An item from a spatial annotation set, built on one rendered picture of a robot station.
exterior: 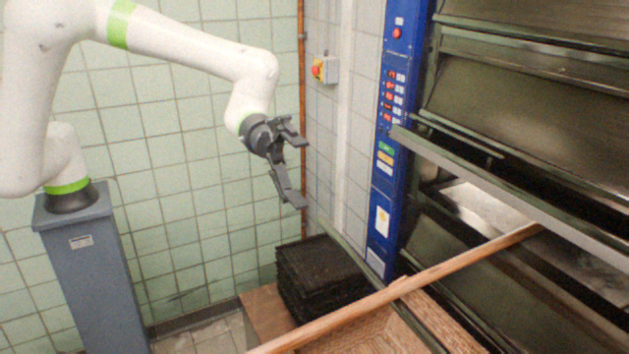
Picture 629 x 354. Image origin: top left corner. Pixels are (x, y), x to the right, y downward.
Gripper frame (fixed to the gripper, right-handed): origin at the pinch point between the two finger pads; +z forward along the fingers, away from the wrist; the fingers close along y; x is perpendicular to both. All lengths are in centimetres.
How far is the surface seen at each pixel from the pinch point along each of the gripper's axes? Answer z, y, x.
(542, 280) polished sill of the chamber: 20, 32, -55
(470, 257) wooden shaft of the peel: 10, 28, -42
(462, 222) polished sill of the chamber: -6, 31, -55
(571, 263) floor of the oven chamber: 20, 31, -66
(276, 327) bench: -43, 91, -8
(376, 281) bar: 3.9, 31.7, -18.2
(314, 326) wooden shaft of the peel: 12.0, 28.6, 2.6
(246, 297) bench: -64, 91, -2
